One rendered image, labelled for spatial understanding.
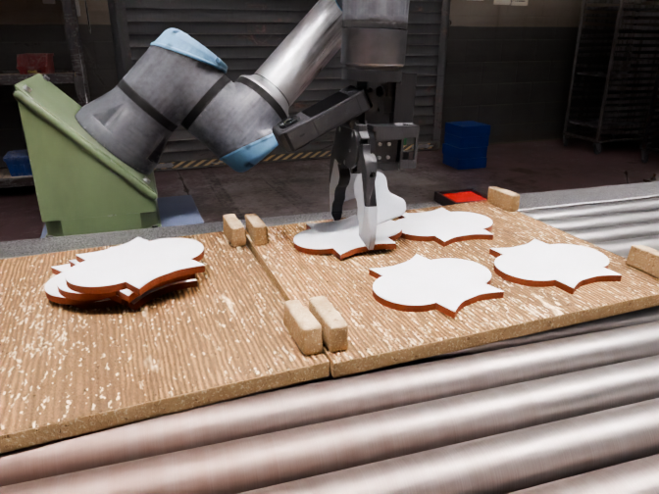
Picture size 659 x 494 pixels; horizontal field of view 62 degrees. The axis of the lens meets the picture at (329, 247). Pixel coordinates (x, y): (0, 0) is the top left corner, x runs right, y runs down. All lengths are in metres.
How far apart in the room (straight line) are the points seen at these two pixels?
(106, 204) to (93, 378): 0.50
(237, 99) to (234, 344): 0.56
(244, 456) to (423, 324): 0.21
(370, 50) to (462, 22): 5.56
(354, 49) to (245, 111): 0.36
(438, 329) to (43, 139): 0.65
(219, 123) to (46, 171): 0.27
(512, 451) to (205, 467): 0.21
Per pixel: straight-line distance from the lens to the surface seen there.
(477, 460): 0.41
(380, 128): 0.65
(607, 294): 0.64
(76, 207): 0.95
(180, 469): 0.40
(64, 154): 0.93
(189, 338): 0.51
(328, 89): 5.51
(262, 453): 0.40
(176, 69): 0.96
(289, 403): 0.45
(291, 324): 0.48
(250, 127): 0.96
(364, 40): 0.64
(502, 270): 0.63
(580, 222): 0.92
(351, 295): 0.56
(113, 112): 0.97
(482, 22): 6.33
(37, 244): 0.86
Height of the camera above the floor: 1.19
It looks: 21 degrees down
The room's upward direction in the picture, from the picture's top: straight up
